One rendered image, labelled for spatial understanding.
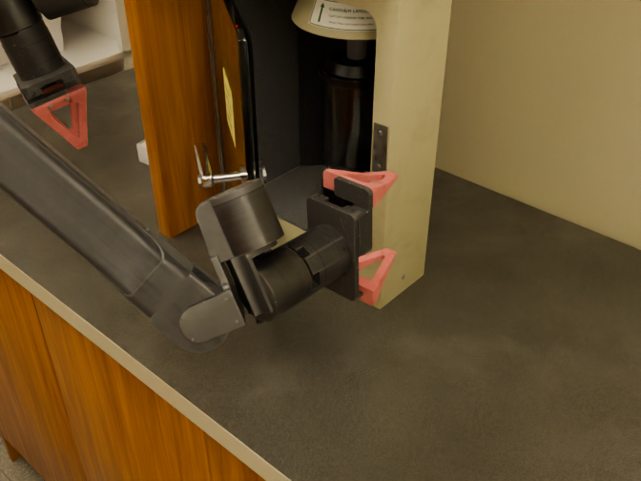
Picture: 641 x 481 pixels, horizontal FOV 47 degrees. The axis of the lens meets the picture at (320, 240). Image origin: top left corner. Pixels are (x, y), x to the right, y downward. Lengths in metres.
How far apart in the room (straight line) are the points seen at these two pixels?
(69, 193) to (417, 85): 0.46
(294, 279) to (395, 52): 0.32
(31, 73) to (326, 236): 0.42
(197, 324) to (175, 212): 0.58
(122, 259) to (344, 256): 0.21
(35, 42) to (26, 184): 0.29
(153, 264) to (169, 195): 0.54
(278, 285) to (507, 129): 0.77
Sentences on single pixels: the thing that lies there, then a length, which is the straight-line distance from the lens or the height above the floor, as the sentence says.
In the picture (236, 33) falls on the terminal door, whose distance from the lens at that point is 0.79.
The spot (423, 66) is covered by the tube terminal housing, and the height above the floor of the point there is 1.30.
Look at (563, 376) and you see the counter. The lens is 1.04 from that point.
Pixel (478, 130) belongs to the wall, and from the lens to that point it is 1.40.
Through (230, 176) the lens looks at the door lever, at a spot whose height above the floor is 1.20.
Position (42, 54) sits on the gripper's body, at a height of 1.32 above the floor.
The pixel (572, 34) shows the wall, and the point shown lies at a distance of 1.26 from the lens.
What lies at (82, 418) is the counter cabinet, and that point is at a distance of 1.50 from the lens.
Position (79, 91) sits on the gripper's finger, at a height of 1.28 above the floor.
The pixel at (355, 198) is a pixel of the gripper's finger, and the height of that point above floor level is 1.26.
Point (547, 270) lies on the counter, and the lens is 1.21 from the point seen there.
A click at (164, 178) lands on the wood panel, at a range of 1.19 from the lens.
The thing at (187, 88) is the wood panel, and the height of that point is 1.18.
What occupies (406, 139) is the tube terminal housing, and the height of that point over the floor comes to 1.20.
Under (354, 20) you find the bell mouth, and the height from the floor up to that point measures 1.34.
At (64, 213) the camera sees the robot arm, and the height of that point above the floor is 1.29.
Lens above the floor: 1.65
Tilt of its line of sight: 36 degrees down
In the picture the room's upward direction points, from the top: straight up
